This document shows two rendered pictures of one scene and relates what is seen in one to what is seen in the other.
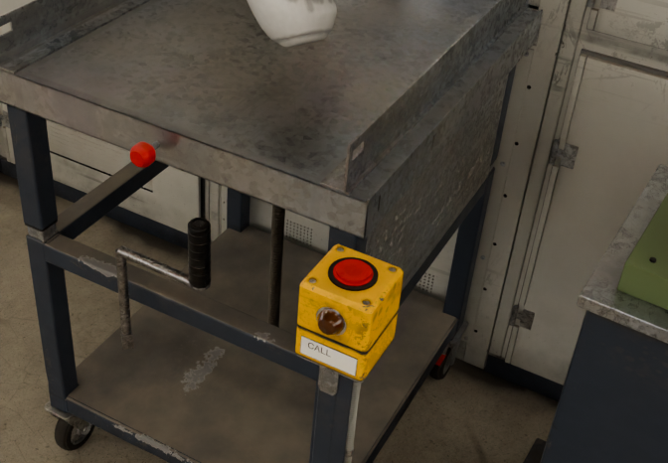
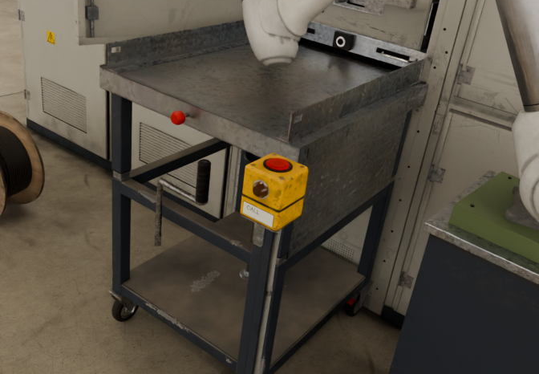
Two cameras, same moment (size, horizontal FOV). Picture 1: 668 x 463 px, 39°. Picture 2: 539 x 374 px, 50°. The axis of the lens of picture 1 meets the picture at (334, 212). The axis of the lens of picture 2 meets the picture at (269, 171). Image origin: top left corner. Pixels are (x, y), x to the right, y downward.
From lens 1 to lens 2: 25 cm
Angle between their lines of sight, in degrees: 11
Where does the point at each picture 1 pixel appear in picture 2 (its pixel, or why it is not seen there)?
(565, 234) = not seen: hidden behind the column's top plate
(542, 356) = not seen: hidden behind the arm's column
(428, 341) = (345, 286)
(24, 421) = (96, 302)
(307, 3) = (280, 38)
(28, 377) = (104, 279)
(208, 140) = (215, 112)
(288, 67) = (271, 89)
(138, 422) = (160, 303)
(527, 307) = (409, 274)
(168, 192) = not seen: hidden behind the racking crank
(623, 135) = (472, 163)
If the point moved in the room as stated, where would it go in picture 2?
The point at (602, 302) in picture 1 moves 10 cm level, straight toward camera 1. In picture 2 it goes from (438, 227) to (422, 250)
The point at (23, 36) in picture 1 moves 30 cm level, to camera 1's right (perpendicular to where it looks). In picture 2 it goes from (126, 56) to (239, 77)
